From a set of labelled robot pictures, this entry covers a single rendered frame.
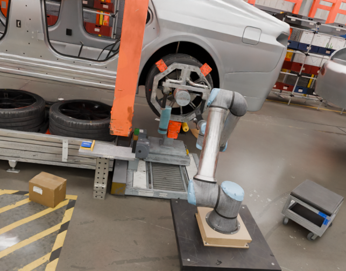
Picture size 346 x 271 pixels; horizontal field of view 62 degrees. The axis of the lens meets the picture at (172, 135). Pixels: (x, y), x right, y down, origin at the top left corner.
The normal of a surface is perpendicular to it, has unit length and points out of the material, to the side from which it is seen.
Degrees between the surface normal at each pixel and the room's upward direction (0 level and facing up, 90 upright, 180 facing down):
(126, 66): 90
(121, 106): 90
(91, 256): 0
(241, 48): 90
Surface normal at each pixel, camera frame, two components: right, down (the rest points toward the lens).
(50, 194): -0.25, 0.34
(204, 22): 0.11, 0.42
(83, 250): 0.19, -0.90
